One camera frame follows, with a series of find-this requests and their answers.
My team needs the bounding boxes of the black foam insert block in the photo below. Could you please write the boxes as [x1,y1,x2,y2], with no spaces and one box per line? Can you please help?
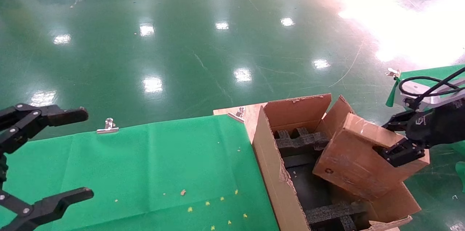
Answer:
[305,202,367,231]
[274,127,329,159]

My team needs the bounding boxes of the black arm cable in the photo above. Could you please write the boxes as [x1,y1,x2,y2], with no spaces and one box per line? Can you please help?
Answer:
[399,67,465,105]

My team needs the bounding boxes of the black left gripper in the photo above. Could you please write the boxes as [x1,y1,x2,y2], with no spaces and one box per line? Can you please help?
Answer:
[0,104,94,231]

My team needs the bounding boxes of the green tablecloth with yellow marks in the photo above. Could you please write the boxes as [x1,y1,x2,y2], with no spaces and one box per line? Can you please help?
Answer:
[0,114,280,231]

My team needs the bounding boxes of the plain green tablecloth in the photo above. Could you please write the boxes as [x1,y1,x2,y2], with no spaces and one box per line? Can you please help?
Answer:
[386,65,465,192]

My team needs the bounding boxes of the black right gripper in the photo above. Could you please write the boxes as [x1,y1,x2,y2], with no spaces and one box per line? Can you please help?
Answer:
[378,99,465,168]

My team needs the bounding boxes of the black foam bottom pad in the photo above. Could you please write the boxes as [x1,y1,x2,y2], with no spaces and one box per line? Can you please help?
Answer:
[283,153,333,211]

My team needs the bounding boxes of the small cardboard box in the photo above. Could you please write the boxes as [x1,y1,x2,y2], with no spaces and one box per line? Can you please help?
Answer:
[313,113,430,200]

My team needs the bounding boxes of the large open cardboard carton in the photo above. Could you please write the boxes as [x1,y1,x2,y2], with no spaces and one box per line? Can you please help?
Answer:
[252,93,422,231]

